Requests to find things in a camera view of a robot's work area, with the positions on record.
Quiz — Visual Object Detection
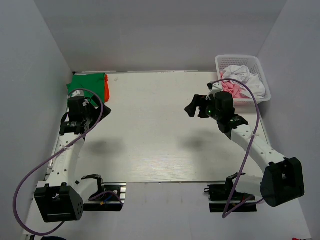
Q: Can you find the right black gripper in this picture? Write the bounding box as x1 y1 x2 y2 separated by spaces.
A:
185 95 222 121

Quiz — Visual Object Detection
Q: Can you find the pink t shirt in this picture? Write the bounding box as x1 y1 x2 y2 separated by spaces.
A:
220 71 252 99

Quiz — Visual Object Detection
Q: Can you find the white t shirt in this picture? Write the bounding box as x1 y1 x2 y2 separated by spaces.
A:
221 65 266 100

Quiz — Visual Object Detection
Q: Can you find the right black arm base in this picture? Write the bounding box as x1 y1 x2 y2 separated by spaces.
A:
203 183 257 213

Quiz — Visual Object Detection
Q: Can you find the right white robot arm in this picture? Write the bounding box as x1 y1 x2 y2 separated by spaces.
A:
184 83 305 211

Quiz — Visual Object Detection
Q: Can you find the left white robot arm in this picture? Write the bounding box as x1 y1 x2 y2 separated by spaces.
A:
34 89 111 223

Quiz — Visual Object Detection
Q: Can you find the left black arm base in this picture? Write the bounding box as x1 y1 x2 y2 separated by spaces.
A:
83 182 127 212

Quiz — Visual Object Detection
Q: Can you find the orange folded t shirt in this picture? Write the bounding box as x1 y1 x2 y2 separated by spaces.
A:
104 74 110 103

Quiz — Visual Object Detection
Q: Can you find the green folded t shirt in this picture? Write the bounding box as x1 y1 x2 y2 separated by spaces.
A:
66 73 105 102

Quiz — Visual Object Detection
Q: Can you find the white plastic basket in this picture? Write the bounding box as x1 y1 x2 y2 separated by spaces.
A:
215 54 271 105

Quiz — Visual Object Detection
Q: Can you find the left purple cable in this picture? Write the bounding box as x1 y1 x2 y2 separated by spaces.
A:
12 88 105 236

